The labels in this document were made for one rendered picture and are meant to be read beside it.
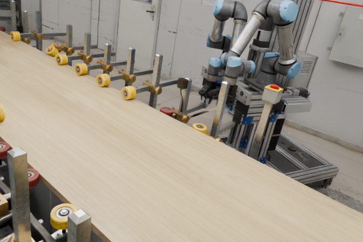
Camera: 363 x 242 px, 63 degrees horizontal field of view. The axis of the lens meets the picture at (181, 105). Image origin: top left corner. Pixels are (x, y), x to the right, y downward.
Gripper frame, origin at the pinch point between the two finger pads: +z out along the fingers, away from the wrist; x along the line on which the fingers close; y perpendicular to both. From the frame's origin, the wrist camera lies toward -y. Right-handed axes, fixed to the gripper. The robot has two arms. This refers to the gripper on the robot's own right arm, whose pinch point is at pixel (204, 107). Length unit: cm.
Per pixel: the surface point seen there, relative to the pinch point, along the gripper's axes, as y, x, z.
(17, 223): -142, -32, -10
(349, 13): 213, -30, -75
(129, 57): -33, 45, -27
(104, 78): -52, 47, -14
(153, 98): -33.2, 19.8, -6.5
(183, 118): -33.6, -7.3, -3.5
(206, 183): -81, -56, -8
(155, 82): -33.1, 19.8, -17.4
